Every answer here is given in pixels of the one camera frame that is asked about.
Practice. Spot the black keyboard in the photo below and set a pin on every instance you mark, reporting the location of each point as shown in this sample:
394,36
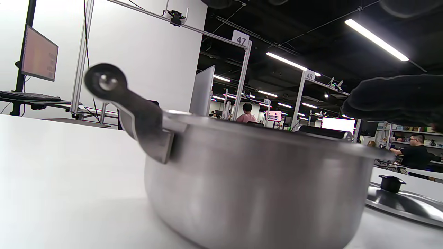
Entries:
31,95

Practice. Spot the white storage shelf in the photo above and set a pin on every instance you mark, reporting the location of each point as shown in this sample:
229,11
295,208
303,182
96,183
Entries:
436,140

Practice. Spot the white number sign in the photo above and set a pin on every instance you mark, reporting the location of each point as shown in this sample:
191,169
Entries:
240,38
310,75

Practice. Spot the steel pot lid black knob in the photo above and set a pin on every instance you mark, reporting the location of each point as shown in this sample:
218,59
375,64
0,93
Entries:
408,204

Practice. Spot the person's left hand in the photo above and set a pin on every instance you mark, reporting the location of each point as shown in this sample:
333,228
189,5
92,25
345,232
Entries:
408,7

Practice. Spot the long ceiling light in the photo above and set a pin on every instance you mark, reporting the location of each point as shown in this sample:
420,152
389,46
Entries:
377,39
287,62

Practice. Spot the computer monitor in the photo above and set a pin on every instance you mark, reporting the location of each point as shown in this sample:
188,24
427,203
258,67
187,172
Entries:
39,55

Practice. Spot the grey partition panel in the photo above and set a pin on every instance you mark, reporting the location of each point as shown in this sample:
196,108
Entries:
202,91

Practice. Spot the aluminium frame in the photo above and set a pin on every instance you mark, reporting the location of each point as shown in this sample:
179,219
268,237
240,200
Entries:
78,69

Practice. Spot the small pink screen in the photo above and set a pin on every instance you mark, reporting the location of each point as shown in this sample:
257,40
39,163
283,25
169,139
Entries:
274,116

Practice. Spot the black frame mounted camera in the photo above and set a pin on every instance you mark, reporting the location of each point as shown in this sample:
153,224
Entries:
175,17

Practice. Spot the dark keyboard monitor stand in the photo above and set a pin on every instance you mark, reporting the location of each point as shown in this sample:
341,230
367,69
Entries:
20,86

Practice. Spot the person's right hand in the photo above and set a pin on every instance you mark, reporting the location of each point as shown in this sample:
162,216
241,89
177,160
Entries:
398,98

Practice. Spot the bright white screen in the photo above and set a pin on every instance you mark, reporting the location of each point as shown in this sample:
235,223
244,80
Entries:
338,125

